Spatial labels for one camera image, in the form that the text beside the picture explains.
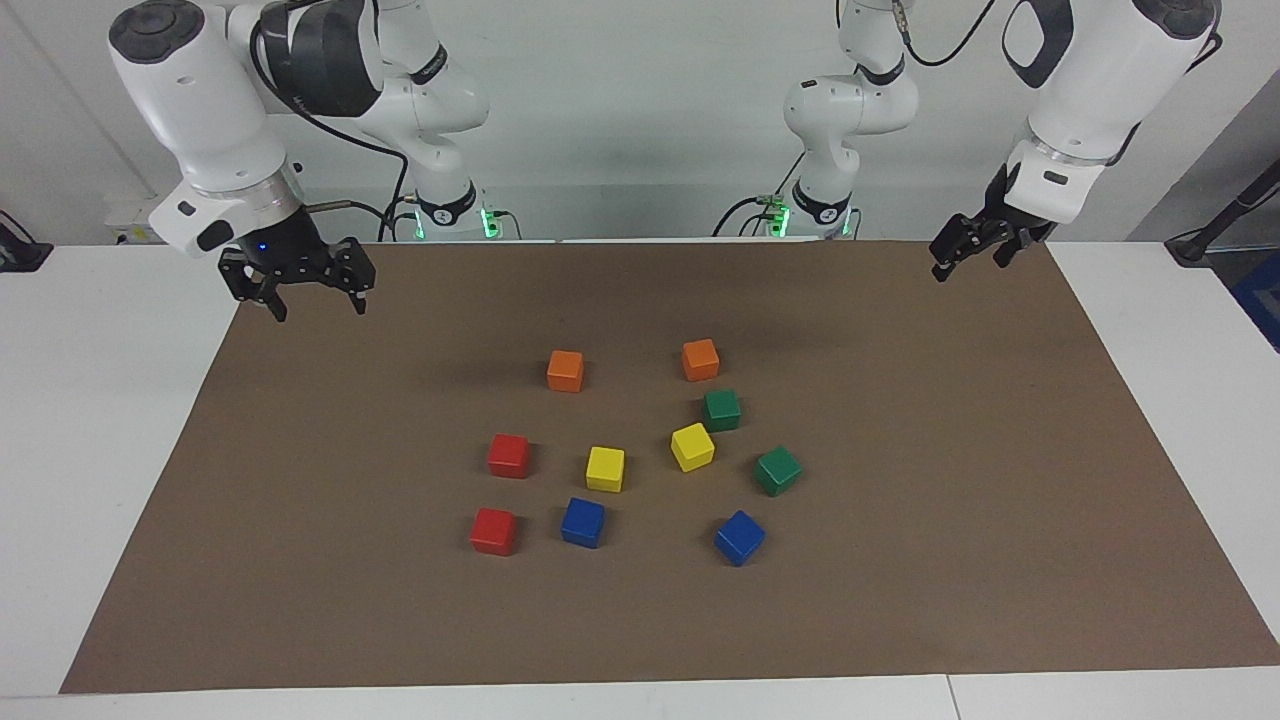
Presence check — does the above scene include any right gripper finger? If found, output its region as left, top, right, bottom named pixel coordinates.
left=335, top=238, right=376, bottom=316
left=218, top=250, right=289, bottom=323

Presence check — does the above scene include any red wooden cube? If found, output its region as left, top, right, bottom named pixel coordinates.
left=470, top=508, right=518, bottom=557
left=487, top=433, right=530, bottom=479

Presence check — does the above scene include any white power box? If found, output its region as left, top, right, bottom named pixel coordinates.
left=105, top=195, right=176, bottom=244

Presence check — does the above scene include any black clamp foot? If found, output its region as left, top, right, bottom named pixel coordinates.
left=0, top=210, right=53, bottom=273

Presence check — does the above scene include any blue crate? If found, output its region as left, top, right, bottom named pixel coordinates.
left=1228, top=250, right=1280, bottom=353

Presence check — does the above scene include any yellow wooden cube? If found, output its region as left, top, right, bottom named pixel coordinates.
left=585, top=446, right=626, bottom=493
left=670, top=423, right=716, bottom=473

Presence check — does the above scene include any brown table mat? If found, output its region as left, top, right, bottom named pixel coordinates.
left=60, top=240, right=1280, bottom=694

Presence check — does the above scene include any blue wooden cube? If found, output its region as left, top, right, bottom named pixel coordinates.
left=560, top=497, right=606, bottom=549
left=714, top=510, right=766, bottom=567

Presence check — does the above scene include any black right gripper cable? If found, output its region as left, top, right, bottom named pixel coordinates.
left=250, top=0, right=413, bottom=243

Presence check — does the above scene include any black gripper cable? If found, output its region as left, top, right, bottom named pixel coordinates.
left=250, top=0, right=413, bottom=243
left=895, top=0, right=1226, bottom=171

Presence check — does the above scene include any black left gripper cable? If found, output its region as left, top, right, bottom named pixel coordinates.
left=895, top=0, right=1226, bottom=171

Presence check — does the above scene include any black left base cable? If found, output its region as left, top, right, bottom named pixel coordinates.
left=712, top=150, right=803, bottom=239

